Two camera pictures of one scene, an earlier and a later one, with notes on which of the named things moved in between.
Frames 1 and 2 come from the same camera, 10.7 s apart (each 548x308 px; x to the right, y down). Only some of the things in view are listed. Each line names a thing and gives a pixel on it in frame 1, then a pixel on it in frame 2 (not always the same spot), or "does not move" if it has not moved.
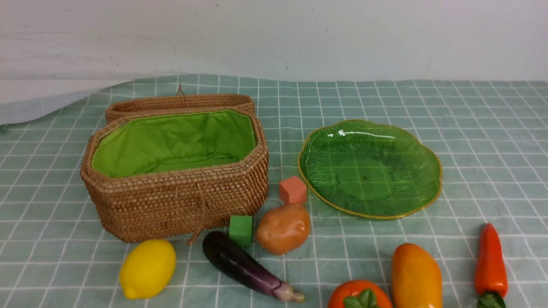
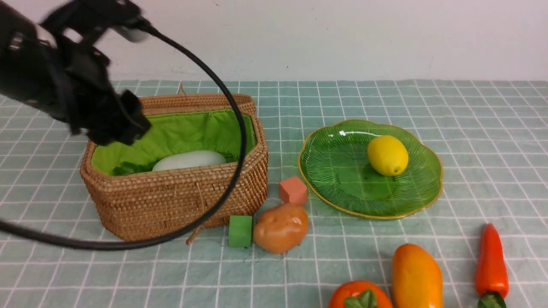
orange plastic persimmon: x=359 y=294 does not move
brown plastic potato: x=282 y=229 does not move
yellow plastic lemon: x=146 y=267 to x=388 y=155
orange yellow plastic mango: x=416 y=278 does not move
